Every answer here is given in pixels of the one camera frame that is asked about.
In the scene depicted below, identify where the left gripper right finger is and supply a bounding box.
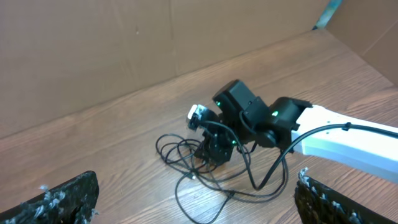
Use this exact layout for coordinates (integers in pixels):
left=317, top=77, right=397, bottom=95
left=294, top=168, right=396, bottom=224

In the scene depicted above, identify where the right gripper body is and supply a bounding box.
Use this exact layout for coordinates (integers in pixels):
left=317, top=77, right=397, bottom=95
left=194, top=116, right=236, bottom=166

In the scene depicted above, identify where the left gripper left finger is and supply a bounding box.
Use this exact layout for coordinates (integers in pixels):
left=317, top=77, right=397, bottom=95
left=1, top=170, right=100, bottom=224

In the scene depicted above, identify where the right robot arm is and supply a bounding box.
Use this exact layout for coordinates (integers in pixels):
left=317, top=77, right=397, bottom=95
left=187, top=80, right=397, bottom=182

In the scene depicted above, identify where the green tape strip on cardboard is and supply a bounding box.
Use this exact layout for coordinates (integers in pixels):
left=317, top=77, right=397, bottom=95
left=312, top=0, right=343, bottom=30

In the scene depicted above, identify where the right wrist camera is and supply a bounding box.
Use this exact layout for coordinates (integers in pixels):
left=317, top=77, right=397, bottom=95
left=186, top=105, right=207, bottom=131

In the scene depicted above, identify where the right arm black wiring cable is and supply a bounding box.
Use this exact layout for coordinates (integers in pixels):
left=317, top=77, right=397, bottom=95
left=198, top=119, right=398, bottom=191

